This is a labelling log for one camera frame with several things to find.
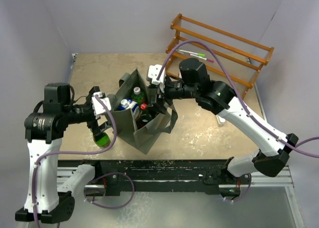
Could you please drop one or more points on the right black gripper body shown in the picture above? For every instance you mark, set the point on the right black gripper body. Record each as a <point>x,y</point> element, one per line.
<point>169,90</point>

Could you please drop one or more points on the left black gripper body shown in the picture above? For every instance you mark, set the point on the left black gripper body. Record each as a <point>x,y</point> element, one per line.
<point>91,120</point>

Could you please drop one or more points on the green round glass bottle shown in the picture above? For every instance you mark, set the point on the green round glass bottle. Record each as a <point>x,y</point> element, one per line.
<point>102,140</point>

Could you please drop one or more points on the green canvas bag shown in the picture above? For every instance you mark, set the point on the green canvas bag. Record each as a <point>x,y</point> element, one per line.
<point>128,129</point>

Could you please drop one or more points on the orange juice plastic bottle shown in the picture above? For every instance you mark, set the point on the orange juice plastic bottle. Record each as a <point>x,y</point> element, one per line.
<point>138,95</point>

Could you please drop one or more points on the dark cola bottle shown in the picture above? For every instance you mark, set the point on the dark cola bottle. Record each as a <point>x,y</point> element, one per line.
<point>145,116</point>

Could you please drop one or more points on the blue juice carton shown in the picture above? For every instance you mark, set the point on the blue juice carton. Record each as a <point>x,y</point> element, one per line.
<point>129,104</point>

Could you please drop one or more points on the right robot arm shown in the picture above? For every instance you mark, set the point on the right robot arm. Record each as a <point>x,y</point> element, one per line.
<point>220,99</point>

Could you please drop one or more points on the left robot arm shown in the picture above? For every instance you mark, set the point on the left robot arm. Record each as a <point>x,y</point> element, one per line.
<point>44,131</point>

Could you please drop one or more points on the green capped marker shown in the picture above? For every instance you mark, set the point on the green capped marker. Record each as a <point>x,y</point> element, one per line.
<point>190,52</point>

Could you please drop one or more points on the pink capped marker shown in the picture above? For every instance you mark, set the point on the pink capped marker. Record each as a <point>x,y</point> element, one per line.
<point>203,58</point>

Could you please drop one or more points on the orange wooden shelf rack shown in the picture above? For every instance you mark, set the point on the orange wooden shelf rack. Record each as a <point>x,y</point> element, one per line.
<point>244,57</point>

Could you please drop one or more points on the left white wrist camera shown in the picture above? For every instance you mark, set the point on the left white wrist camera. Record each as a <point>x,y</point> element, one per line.
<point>100,104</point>

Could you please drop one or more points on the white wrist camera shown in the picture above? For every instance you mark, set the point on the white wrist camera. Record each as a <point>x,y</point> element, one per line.
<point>100,104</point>
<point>156,77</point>

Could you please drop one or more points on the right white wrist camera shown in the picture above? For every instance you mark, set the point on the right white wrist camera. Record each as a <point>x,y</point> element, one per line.
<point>156,77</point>

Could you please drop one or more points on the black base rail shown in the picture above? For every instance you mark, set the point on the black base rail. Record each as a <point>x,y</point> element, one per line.
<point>204,176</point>

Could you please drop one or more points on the aluminium frame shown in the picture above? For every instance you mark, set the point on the aluminium frame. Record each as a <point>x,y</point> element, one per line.
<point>67,167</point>

